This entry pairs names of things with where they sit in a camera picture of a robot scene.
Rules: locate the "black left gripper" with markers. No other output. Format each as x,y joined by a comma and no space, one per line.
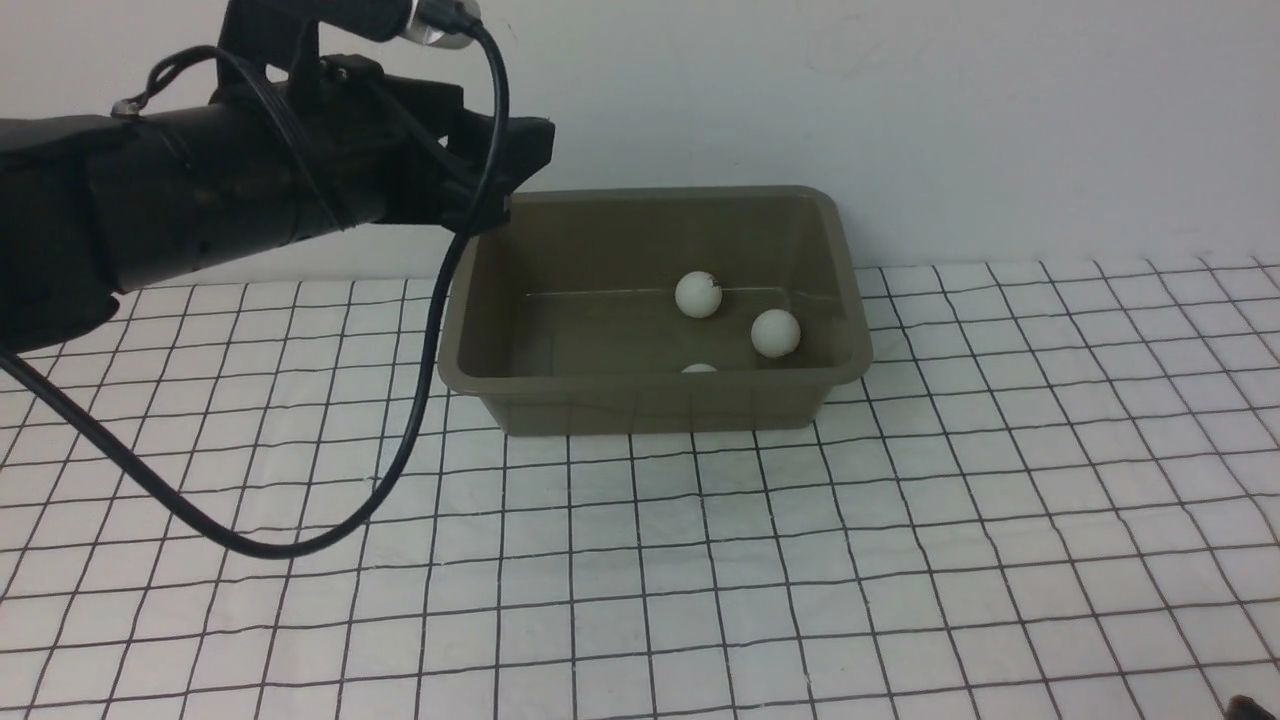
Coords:
402,151

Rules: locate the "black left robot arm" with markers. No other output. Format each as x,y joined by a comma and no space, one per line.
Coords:
95,207

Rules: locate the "olive plastic bin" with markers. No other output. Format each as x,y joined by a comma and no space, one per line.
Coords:
563,322

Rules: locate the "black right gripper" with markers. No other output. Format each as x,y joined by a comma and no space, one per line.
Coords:
1242,707

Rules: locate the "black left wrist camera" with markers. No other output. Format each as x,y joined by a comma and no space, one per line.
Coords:
284,35

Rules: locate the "white table-tennis ball with logo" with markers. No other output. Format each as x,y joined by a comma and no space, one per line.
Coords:
698,295

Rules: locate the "white grid-pattern tablecloth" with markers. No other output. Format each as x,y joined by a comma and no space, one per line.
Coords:
1055,494

